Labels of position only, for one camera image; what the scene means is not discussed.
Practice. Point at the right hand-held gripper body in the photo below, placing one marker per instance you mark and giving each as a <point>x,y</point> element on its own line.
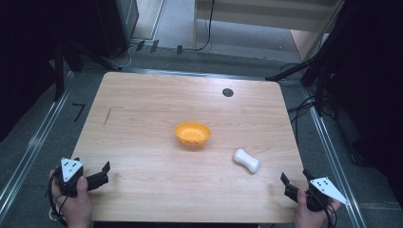
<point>323,188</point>

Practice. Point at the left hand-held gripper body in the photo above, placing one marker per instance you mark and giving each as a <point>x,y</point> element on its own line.
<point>71,169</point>

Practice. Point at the white bone-shaped block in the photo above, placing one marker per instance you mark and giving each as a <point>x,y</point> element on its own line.
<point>246,161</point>

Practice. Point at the orange bowl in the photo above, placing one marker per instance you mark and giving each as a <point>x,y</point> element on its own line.
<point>192,134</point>

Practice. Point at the person's right hand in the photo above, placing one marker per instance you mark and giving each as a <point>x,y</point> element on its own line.
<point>309,217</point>

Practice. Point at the person's left hand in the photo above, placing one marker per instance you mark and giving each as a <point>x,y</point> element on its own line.
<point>76,209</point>

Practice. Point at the black stand legs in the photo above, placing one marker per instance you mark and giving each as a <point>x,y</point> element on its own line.
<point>59,76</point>
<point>318,82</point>

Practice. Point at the black curtain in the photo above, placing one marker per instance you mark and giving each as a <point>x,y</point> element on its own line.
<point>28,63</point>
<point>370,95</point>

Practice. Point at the black round table grommet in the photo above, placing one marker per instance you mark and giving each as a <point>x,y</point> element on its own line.
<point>227,92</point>

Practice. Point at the black tape strip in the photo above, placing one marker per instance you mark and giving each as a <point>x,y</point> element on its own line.
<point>179,49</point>
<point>154,46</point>

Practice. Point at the dark cabinet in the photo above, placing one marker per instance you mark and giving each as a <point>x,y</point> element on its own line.
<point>120,25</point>

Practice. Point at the beige shelf unit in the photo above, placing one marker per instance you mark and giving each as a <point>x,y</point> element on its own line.
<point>263,19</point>

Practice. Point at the metal floor rail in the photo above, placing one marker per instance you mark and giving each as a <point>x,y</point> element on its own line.
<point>332,158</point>
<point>34,145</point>
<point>190,73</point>

